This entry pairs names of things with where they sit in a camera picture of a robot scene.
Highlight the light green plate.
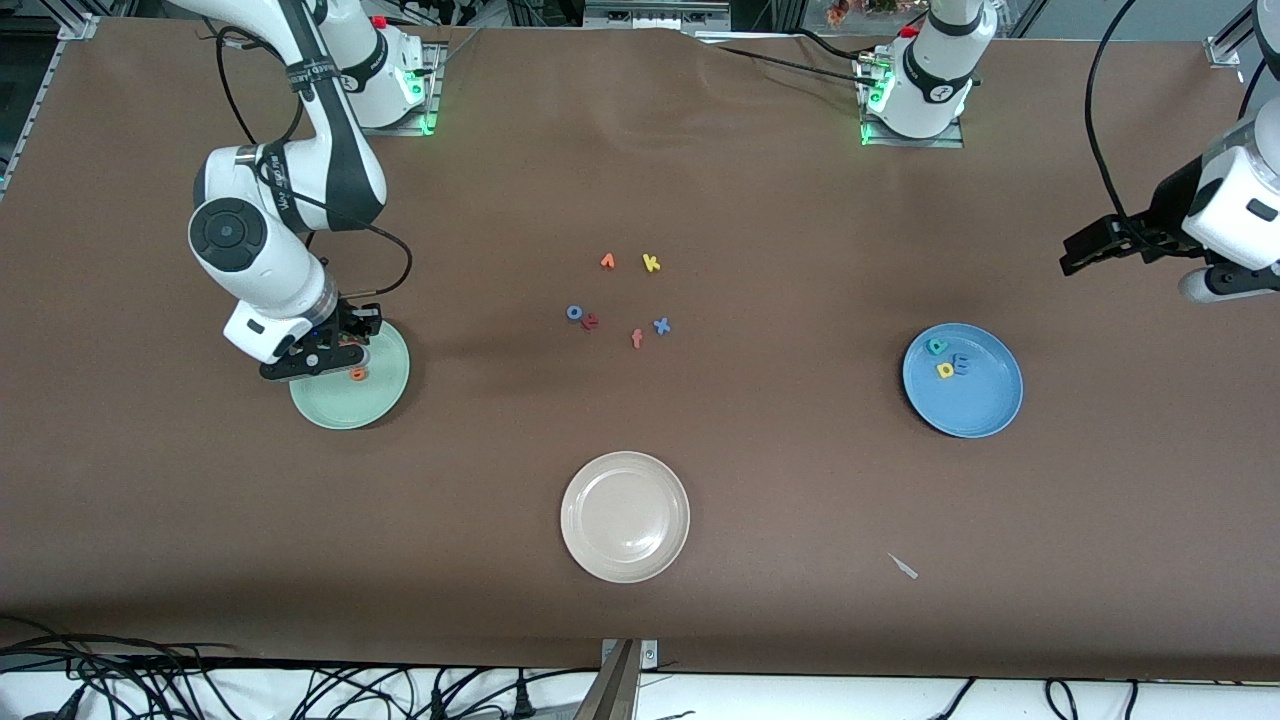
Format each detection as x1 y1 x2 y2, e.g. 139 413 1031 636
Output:
289 318 412 432

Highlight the blue plate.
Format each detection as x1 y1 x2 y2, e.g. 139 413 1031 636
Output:
901 322 1025 440

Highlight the beige plate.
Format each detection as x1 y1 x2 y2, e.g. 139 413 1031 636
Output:
559 451 692 585

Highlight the orange background object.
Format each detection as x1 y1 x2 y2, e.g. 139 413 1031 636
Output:
825 0 901 26

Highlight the brown table cover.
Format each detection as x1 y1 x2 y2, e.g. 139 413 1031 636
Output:
0 18 1280 683

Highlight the grey background box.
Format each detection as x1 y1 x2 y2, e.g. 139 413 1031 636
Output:
583 0 733 33

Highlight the grey metal beam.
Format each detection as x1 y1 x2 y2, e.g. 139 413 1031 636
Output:
573 640 642 720

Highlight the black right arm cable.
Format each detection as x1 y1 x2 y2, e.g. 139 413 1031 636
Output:
215 30 414 299

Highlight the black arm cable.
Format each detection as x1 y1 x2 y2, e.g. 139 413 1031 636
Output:
1088 0 1151 241
215 30 414 299

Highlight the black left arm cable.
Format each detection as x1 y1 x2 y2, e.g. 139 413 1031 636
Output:
1088 0 1151 241

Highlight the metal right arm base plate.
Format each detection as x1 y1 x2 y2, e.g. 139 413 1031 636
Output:
333 42 443 137

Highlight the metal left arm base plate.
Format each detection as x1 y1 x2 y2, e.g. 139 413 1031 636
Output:
860 50 967 150

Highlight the short black table cable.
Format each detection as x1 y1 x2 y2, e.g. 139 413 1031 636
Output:
790 28 871 63

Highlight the long black table cable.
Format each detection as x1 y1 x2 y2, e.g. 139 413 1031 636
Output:
715 45 886 86

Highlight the black floor cable bundle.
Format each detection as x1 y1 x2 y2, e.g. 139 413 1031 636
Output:
0 615 246 669

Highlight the small metal bracket plate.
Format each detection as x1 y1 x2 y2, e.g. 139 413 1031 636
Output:
601 639 660 673

